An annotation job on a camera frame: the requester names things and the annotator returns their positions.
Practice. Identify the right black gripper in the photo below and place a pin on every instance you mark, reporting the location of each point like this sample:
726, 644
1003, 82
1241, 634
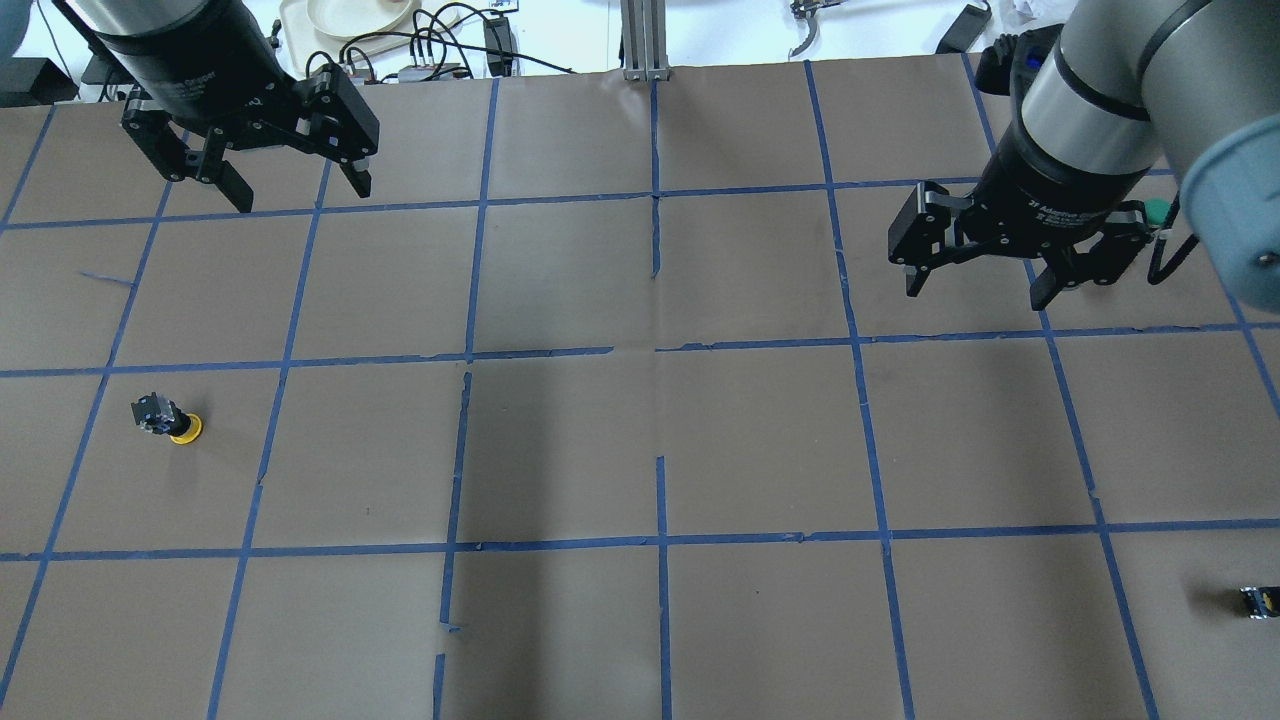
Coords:
1035, 190

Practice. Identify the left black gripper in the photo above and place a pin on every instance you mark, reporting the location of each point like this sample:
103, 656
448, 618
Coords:
190, 75

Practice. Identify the yellow push button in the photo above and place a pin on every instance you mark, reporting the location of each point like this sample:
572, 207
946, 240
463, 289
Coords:
155, 414

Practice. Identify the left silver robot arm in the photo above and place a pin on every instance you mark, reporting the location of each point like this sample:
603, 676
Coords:
207, 82

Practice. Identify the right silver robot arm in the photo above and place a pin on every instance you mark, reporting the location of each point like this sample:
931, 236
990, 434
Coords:
1135, 125

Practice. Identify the green push button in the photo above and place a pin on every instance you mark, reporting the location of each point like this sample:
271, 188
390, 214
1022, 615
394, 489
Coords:
1160, 213

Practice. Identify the beige tray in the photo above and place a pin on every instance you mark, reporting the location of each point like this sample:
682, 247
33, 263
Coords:
301, 40

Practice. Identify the beige plate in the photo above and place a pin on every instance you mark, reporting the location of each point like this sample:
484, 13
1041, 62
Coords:
349, 19

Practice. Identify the black power adapter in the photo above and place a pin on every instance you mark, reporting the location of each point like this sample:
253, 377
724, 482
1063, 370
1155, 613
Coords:
965, 29

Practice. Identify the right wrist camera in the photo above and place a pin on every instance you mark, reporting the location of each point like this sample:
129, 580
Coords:
1009, 66

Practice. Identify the aluminium frame post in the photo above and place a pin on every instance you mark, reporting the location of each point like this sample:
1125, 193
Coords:
643, 40

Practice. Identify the small black switch block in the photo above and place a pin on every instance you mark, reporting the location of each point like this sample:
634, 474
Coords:
1260, 602

